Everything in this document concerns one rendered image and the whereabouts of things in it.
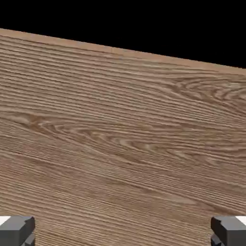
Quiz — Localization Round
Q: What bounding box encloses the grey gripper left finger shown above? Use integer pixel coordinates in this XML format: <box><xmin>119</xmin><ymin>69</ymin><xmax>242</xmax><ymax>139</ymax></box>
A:
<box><xmin>0</xmin><ymin>215</ymin><xmax>36</xmax><ymax>246</ymax></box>

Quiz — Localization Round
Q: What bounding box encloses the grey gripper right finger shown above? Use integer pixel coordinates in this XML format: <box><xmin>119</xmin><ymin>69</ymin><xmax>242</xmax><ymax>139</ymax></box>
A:
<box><xmin>210</xmin><ymin>215</ymin><xmax>246</xmax><ymax>246</ymax></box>

